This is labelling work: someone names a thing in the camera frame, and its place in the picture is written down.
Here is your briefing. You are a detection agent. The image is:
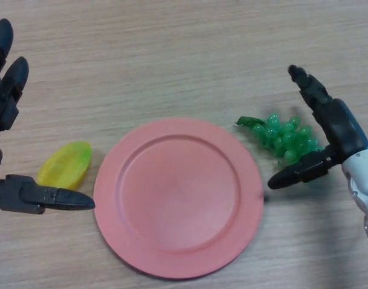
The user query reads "green grape bunch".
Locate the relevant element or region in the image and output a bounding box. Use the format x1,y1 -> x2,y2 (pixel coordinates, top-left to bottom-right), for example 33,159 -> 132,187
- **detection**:
234,111 -> 325,168

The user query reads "pink round plate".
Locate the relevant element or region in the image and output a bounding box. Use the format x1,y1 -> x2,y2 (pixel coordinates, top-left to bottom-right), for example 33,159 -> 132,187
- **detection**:
93,117 -> 265,278

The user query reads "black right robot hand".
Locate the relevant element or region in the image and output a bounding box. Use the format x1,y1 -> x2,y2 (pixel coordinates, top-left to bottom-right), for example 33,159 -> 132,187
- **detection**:
267,64 -> 368,190

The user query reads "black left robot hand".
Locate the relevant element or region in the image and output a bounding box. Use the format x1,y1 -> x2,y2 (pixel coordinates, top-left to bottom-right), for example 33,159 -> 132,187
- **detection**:
0,18 -> 96,215

